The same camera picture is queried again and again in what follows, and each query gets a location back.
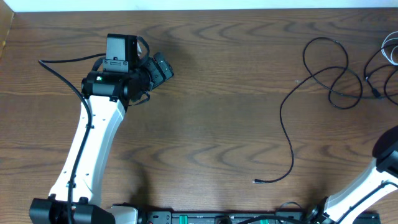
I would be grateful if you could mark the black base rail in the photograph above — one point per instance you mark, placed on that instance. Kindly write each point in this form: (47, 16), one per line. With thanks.
(167, 217)

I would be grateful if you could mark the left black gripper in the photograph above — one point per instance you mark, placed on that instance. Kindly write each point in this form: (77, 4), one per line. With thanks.
(160, 74)

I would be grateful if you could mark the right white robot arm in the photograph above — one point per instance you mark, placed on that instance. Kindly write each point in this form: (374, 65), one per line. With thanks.
(377, 180)

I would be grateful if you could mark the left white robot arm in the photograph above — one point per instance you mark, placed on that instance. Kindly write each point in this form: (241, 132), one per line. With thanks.
(121, 77)

